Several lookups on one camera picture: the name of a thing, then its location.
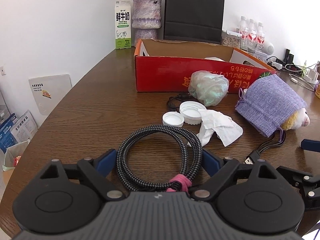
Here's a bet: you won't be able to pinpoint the braided black cable coil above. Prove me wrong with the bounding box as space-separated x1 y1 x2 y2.
116 124 203 193

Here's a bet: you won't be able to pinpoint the water bottle middle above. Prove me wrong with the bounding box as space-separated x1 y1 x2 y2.
247 19 257 53

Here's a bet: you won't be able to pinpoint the large white jar lid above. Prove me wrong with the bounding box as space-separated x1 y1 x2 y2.
179 101 206 125

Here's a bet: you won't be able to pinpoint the black paper bag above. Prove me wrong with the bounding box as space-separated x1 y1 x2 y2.
163 0 225 44

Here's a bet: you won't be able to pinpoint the black usb cable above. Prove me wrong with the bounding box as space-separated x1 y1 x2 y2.
243 128 287 166

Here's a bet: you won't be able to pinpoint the white charging cable puck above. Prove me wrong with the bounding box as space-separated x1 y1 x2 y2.
288 73 315 92

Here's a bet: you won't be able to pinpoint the white round speaker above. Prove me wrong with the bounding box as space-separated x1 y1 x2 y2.
262 41 274 55

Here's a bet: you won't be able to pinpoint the water bottle right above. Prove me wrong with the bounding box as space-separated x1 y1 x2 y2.
257 22 265 51

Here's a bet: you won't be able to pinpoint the purple ceramic vase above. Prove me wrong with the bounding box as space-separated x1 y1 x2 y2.
132 0 162 43

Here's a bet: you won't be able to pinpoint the seed storage jar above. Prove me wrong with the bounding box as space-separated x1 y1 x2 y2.
221 30 242 48

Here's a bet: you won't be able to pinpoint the red cardboard box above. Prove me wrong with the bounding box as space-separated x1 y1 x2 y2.
135 39 276 94

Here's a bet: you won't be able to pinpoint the clear plastic bottle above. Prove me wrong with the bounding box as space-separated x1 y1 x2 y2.
205 57 225 62

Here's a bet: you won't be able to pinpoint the purple fabric pouch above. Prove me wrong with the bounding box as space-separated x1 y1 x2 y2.
235 74 306 137

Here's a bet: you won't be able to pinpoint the yellow white plush toy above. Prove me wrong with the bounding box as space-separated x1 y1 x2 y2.
281 108 310 131

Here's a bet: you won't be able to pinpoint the plastic bag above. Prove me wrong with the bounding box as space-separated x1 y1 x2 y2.
188 70 229 107

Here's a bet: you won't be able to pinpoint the milk carton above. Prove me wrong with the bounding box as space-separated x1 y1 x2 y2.
114 1 131 49

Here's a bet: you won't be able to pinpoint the medium white lid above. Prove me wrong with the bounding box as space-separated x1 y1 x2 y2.
162 111 184 127

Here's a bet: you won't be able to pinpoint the blue paper packages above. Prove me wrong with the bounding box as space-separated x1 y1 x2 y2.
0 110 38 153

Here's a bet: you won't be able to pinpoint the cardboard trash box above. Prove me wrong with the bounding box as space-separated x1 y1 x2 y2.
2 140 30 185

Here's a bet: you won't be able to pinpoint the water bottle left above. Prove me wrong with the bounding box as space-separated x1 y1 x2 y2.
239 16 248 51

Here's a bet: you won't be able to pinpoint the water bottle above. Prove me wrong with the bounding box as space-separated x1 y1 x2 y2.
247 19 257 53
257 22 265 51
239 16 248 51

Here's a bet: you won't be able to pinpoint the white tissue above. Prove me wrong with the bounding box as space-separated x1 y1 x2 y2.
197 109 243 147

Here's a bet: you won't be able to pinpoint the white power adapter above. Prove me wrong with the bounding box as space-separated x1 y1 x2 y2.
305 69 319 84

